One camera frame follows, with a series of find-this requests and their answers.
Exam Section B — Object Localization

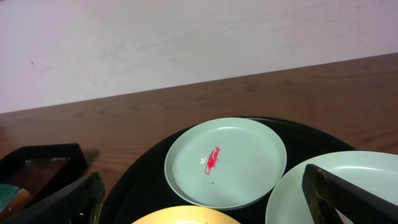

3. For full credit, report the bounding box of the yellow plate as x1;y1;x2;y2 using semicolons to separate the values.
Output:
132;205;239;224

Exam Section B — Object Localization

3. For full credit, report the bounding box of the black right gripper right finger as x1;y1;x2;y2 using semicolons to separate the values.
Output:
302;164;397;224

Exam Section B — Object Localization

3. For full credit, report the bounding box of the green yellow sponge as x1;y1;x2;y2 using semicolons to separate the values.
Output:
1;184;31;213

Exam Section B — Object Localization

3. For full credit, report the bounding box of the rectangular black water tray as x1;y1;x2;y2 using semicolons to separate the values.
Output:
1;143;87;221

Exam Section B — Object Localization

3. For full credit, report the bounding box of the light green plate with stain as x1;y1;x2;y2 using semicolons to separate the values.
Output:
164;118;287;210

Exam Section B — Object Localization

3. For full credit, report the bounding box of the round black tray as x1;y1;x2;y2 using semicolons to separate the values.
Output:
99;116;353;223

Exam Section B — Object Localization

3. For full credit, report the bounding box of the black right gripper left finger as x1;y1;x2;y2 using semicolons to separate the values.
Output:
1;172;105;224

